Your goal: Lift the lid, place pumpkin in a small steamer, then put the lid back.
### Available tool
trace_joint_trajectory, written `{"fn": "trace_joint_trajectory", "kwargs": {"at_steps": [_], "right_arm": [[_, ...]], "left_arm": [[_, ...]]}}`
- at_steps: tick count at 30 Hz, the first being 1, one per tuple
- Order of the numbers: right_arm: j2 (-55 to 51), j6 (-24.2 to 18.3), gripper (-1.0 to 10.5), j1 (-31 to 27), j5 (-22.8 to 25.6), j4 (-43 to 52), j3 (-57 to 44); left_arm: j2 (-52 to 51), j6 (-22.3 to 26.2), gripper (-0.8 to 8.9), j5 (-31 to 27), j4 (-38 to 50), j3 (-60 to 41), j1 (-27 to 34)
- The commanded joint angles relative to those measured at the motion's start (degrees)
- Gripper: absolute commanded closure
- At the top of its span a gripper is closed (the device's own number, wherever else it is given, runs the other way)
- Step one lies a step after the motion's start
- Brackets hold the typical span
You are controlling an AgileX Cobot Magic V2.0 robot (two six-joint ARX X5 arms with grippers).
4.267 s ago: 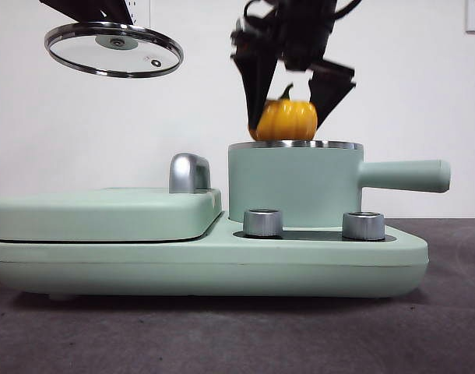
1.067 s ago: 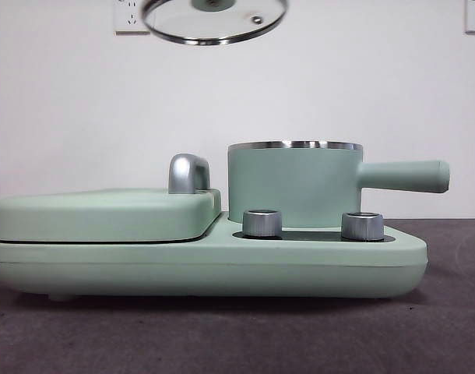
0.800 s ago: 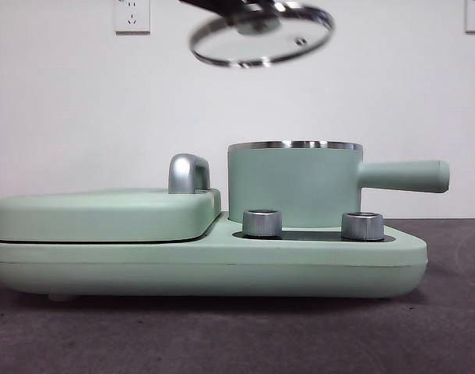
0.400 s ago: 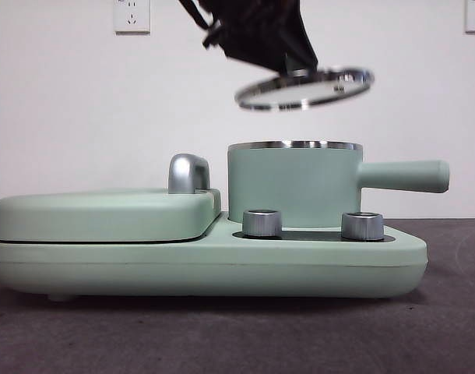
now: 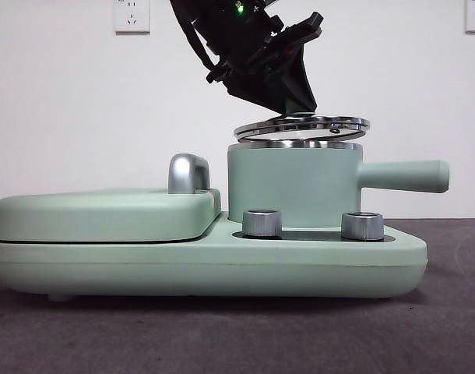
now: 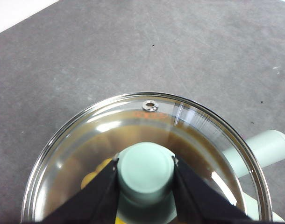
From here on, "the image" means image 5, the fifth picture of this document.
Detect glass lid with green knob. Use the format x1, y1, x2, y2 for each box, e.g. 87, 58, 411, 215
233, 111, 371, 142

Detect mint green steamer pot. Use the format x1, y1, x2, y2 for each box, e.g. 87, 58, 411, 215
227, 139, 452, 231

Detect silver control knob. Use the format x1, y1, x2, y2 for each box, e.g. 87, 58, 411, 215
241, 209, 284, 238
341, 211, 385, 241

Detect mint green hinged griddle cover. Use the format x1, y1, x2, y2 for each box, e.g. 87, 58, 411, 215
0, 187, 223, 243

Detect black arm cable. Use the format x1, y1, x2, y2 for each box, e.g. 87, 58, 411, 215
170, 0, 223, 76

